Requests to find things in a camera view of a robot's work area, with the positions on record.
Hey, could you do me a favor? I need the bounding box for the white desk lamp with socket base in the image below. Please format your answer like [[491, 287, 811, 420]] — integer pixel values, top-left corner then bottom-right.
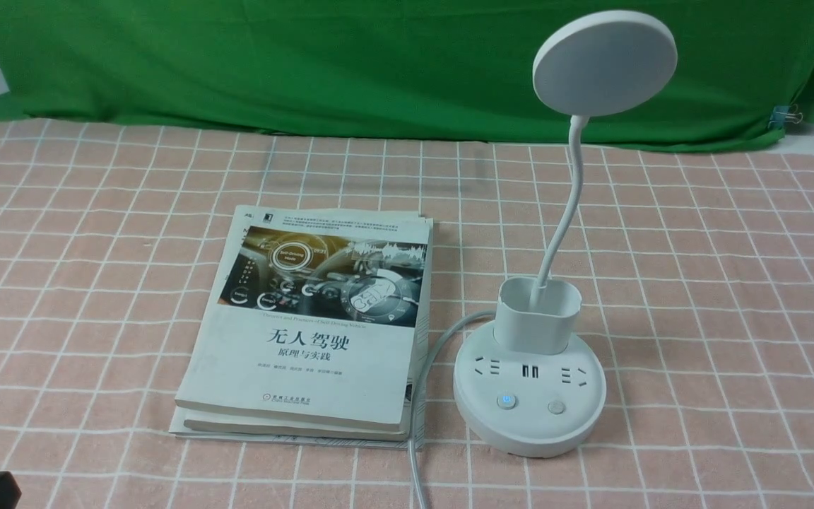
[[453, 10, 678, 458]]

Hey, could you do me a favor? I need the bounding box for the white self-driving textbook on top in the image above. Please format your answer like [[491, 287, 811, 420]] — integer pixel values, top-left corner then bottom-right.
[[175, 205, 430, 433]]

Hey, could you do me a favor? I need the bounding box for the white book at bottom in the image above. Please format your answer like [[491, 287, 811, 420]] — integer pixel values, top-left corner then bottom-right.
[[169, 218, 435, 450]]

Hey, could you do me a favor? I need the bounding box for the green backdrop cloth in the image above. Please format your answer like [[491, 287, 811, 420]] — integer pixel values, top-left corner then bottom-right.
[[0, 1, 814, 152]]

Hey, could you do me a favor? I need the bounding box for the pink checked tablecloth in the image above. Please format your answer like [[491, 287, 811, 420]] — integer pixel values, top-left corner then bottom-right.
[[0, 122, 814, 508]]

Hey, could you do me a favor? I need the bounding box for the blue binder clip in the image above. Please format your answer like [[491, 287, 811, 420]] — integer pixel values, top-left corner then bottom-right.
[[767, 104, 803, 130]]

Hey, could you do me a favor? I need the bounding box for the grey lamp power cable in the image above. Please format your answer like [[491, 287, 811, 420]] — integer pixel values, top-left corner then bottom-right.
[[408, 310, 498, 509]]

